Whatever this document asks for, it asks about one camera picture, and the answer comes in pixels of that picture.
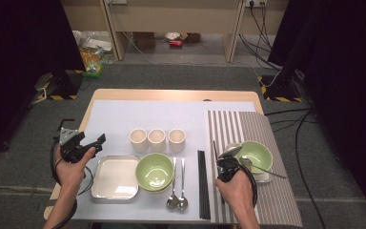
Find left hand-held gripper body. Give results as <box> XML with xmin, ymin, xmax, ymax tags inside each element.
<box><xmin>59</xmin><ymin>127</ymin><xmax>88</xmax><ymax>164</ymax></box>

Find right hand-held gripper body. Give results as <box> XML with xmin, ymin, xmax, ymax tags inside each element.
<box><xmin>216</xmin><ymin>146</ymin><xmax>246</xmax><ymax>183</ymax></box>

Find metal spoon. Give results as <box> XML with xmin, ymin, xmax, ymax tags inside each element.
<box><xmin>166</xmin><ymin>156</ymin><xmax>179</xmax><ymax>210</ymax></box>
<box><xmin>240</xmin><ymin>156</ymin><xmax>288</xmax><ymax>179</ymax></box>
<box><xmin>176</xmin><ymin>157</ymin><xmax>189</xmax><ymax>212</ymax></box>

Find green bowl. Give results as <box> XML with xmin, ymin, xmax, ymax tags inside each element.
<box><xmin>134</xmin><ymin>153</ymin><xmax>175</xmax><ymax>192</ymax></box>
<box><xmin>235</xmin><ymin>140</ymin><xmax>274</xmax><ymax>175</ymax></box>
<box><xmin>141</xmin><ymin>182</ymin><xmax>173</xmax><ymax>195</ymax></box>

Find white square plate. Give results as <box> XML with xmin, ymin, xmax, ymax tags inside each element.
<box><xmin>225</xmin><ymin>142</ymin><xmax>274</xmax><ymax>184</ymax></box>
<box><xmin>91</xmin><ymin>155</ymin><xmax>140</xmax><ymax>200</ymax></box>

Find cream ceramic cup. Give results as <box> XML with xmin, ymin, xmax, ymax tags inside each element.
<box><xmin>147</xmin><ymin>128</ymin><xmax>167</xmax><ymax>151</ymax></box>
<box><xmin>129</xmin><ymin>128</ymin><xmax>149</xmax><ymax>153</ymax></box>
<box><xmin>167</xmin><ymin>128</ymin><xmax>187</xmax><ymax>154</ymax></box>

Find person's left hand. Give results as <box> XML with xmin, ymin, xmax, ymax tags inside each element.
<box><xmin>54</xmin><ymin>146</ymin><xmax>97</xmax><ymax>189</ymax></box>

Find person's right hand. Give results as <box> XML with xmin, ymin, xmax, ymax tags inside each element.
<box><xmin>214</xmin><ymin>168</ymin><xmax>255</xmax><ymax>209</ymax></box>

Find bundle of black chopsticks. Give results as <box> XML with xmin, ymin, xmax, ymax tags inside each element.
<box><xmin>197</xmin><ymin>150</ymin><xmax>212</xmax><ymax>220</ymax></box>

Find pale lilac table mat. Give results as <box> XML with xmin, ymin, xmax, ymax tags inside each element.
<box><xmin>71</xmin><ymin>99</ymin><xmax>256</xmax><ymax>222</ymax></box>

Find grey white striped placemat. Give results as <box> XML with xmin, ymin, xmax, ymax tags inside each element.
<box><xmin>207</xmin><ymin>110</ymin><xmax>303</xmax><ymax>227</ymax></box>

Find black stand base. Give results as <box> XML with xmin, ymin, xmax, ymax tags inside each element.
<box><xmin>34</xmin><ymin>68</ymin><xmax>85</xmax><ymax>101</ymax></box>
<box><xmin>257</xmin><ymin>68</ymin><xmax>304</xmax><ymax>103</ymax></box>

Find green packet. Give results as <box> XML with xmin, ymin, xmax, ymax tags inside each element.
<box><xmin>81</xmin><ymin>61</ymin><xmax>104</xmax><ymax>79</ymax></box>

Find orange packet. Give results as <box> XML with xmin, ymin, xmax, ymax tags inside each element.
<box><xmin>81</xmin><ymin>51</ymin><xmax>104</xmax><ymax>70</ymax></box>

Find clear plastic bag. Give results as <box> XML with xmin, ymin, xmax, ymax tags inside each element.
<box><xmin>73</xmin><ymin>30</ymin><xmax>115</xmax><ymax>65</ymax></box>

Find brown cardboard box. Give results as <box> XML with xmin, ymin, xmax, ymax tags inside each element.
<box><xmin>132</xmin><ymin>31</ymin><xmax>156</xmax><ymax>52</ymax></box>

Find black curtain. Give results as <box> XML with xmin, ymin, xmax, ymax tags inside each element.
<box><xmin>0</xmin><ymin>0</ymin><xmax>87</xmax><ymax>160</ymax></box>
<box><xmin>268</xmin><ymin>0</ymin><xmax>366</xmax><ymax>220</ymax></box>

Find white crumpled wrapper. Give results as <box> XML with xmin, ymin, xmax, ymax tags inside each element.
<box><xmin>164</xmin><ymin>31</ymin><xmax>181</xmax><ymax>42</ymax></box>

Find small open cardboard box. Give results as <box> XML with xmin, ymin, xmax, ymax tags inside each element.
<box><xmin>179</xmin><ymin>31</ymin><xmax>202</xmax><ymax>44</ymax></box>

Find beige wooden desk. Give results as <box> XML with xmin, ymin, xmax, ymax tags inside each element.
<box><xmin>60</xmin><ymin>0</ymin><xmax>290</xmax><ymax>64</ymax></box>

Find right hand-held gripper black cable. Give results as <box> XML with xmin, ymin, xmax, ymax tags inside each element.
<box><xmin>227</xmin><ymin>156</ymin><xmax>259</xmax><ymax>209</ymax></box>

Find hand-held gripper black cable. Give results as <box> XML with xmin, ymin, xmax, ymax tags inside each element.
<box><xmin>227</xmin><ymin>156</ymin><xmax>259</xmax><ymax>209</ymax></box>
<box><xmin>50</xmin><ymin>139</ymin><xmax>93</xmax><ymax>229</ymax></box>

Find left hand-held gripper black cable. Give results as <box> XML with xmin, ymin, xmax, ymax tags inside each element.
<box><xmin>50</xmin><ymin>139</ymin><xmax>93</xmax><ymax>229</ymax></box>

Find white cable loop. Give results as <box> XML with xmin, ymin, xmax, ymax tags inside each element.
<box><xmin>31</xmin><ymin>87</ymin><xmax>48</xmax><ymax>105</ymax></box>

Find black floor cable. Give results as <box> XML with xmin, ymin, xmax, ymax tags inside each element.
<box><xmin>295</xmin><ymin>109</ymin><xmax>328</xmax><ymax>229</ymax></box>
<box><xmin>264</xmin><ymin>108</ymin><xmax>318</xmax><ymax>133</ymax></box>

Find black wall cables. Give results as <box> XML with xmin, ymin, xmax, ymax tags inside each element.
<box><xmin>238</xmin><ymin>1</ymin><xmax>284</xmax><ymax>71</ymax></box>

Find white wall socket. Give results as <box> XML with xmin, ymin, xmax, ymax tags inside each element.
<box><xmin>245</xmin><ymin>0</ymin><xmax>268</xmax><ymax>8</ymax></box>

